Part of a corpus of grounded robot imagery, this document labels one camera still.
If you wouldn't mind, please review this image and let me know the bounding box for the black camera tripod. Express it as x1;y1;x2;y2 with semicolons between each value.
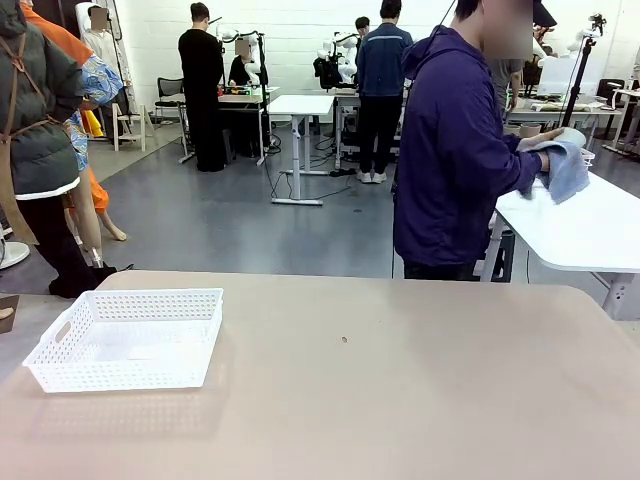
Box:
559;13;609;129

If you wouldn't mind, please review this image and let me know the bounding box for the person in blue jacket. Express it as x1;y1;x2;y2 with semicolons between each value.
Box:
355;0;414;185

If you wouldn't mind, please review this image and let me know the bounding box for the mannequin in white shirt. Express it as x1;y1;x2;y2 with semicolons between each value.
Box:
74;2;132;142

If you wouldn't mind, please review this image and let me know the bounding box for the mannequin in orange clothes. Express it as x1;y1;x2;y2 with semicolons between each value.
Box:
19;0;129;266

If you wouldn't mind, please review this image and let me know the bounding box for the black mesh chair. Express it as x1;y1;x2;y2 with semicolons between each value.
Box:
154;76;189;126

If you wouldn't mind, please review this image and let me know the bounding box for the white side table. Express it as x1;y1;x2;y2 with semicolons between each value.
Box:
493;169;640;321

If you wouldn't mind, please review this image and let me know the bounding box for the person in grey vest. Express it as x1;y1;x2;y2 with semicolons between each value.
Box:
0;0;119;300

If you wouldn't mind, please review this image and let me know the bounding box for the person in grey shirt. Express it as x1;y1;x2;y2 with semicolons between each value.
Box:
487;57;525;119

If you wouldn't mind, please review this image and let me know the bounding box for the white fan base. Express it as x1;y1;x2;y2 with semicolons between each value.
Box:
0;239;31;271

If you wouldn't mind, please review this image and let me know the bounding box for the seated person in black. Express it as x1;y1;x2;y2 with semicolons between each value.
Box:
228;37;262;87

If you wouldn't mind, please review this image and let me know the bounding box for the white wooden step stool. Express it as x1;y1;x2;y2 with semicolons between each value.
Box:
110;102;147;153

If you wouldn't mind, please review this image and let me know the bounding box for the person in black clothes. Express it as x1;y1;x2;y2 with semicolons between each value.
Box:
178;2;227;174

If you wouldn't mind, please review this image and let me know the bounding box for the person in purple hoodie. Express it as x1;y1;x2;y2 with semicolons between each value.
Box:
393;0;551;281

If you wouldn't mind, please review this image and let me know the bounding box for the blue grey cloth towel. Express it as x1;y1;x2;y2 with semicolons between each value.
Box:
517;139;591;205

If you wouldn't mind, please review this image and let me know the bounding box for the black backpack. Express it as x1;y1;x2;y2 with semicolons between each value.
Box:
313;55;342;91

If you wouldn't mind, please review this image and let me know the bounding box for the white standing desk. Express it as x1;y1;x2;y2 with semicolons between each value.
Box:
268;93;335;207

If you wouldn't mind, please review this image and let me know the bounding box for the white perforated plastic basket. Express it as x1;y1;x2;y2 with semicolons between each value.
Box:
22;287;225;394

